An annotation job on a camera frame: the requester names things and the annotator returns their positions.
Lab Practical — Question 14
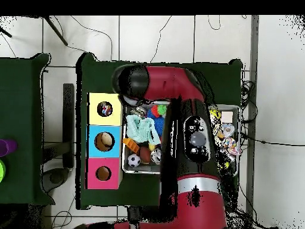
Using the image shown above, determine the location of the long orange toy block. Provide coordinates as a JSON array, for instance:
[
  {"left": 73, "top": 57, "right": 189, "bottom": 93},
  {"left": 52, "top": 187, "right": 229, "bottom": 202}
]
[{"left": 122, "top": 137, "right": 141, "bottom": 154}]

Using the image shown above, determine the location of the brown toy football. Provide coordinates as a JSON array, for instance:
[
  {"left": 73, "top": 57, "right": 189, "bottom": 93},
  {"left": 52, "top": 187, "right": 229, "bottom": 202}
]
[{"left": 139, "top": 146, "right": 152, "bottom": 164}]

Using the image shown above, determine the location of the small colourful patterned cloth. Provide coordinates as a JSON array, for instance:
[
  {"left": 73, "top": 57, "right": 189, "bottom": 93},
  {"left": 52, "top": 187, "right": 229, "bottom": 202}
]
[{"left": 97, "top": 101, "right": 113, "bottom": 117}]

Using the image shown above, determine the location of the silver mesh bin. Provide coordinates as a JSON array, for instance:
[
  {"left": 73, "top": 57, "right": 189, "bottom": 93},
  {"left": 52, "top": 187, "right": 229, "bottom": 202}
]
[{"left": 122, "top": 99, "right": 241, "bottom": 178}]

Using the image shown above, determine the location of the wooden box with three holes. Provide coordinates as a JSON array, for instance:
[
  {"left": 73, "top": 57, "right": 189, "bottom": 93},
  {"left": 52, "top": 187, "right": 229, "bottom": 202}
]
[{"left": 85, "top": 92, "right": 125, "bottom": 190}]

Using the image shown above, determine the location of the mint green cloth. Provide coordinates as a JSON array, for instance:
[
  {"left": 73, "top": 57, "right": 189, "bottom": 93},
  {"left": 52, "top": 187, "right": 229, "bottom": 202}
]
[{"left": 125, "top": 114, "right": 162, "bottom": 145}]

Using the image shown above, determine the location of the black and white soccer ball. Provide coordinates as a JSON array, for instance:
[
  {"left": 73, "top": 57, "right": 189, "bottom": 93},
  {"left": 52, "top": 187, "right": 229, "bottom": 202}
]
[{"left": 127, "top": 153, "right": 141, "bottom": 168}]

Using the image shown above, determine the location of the dark green tablecloth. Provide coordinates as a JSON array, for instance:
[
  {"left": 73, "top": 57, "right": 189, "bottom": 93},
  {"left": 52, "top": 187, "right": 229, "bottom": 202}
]
[
  {"left": 0, "top": 52, "right": 55, "bottom": 206},
  {"left": 75, "top": 52, "right": 244, "bottom": 213}
]

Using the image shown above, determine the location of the grey round stand base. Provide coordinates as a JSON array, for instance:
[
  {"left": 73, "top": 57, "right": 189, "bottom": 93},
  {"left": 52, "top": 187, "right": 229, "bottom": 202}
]
[{"left": 42, "top": 168, "right": 70, "bottom": 194}]

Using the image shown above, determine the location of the black tripod leg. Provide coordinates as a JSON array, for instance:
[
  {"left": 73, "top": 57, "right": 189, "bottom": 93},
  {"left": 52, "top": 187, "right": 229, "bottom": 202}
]
[
  {"left": 43, "top": 16, "right": 69, "bottom": 47},
  {"left": 0, "top": 27, "right": 13, "bottom": 38}
]

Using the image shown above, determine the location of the purple plastic cup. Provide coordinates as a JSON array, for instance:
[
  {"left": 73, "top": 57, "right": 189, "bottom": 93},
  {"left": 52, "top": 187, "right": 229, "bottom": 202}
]
[
  {"left": 4, "top": 139, "right": 18, "bottom": 154},
  {"left": 0, "top": 140, "right": 9, "bottom": 157}
]

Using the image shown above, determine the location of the lime green plastic cup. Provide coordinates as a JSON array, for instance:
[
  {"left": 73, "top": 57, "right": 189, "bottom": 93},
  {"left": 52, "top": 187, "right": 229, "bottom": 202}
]
[{"left": 0, "top": 159, "right": 6, "bottom": 183}]

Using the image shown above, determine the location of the black cable bundle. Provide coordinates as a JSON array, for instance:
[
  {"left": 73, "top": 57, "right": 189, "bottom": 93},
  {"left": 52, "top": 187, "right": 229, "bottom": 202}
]
[{"left": 240, "top": 81, "right": 258, "bottom": 125}]

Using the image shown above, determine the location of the thin black floor cable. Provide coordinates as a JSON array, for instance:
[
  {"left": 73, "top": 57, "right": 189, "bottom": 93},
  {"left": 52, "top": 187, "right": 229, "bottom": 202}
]
[{"left": 240, "top": 133, "right": 305, "bottom": 147}]

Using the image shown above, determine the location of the grey floor cable cover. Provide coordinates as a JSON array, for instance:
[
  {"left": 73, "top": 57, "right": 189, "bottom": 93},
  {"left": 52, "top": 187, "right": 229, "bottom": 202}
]
[{"left": 245, "top": 15, "right": 260, "bottom": 229}]

